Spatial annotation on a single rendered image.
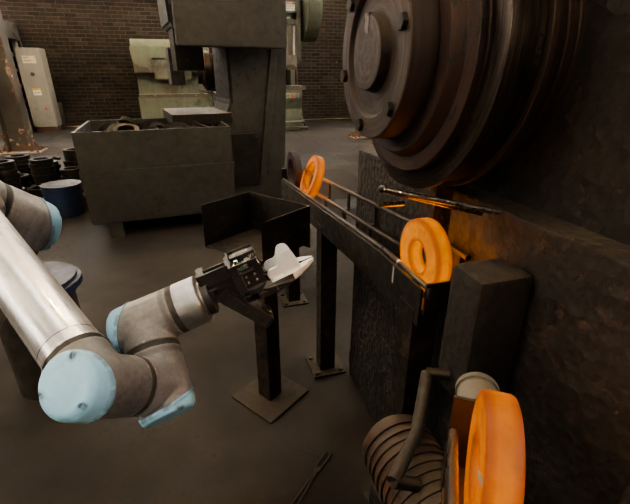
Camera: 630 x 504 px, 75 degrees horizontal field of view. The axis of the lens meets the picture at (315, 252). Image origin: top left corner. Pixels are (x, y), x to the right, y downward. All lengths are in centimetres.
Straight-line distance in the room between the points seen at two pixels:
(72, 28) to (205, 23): 780
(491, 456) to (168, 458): 117
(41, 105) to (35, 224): 923
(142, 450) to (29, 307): 88
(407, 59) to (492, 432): 49
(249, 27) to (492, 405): 315
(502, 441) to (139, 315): 58
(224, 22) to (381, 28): 265
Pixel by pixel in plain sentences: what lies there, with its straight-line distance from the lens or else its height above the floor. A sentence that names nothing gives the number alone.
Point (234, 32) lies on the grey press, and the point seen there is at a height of 136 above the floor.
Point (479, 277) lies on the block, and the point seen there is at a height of 80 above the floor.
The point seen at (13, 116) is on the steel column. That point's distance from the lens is 764.
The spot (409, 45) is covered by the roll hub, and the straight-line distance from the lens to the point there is 66.
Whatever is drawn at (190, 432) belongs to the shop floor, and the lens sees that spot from 153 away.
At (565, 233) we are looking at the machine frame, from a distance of 69.
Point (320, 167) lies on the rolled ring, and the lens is 163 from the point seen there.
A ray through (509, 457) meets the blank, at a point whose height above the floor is 77.
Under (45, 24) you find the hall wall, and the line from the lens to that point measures 1107.
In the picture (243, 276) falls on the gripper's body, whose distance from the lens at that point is 74.
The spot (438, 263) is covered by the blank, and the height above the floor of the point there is 76.
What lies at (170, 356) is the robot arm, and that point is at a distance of 74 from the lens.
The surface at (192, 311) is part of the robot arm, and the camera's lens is 74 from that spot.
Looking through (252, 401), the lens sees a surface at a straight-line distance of 157.
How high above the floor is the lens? 108
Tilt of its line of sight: 24 degrees down
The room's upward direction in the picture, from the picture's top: straight up
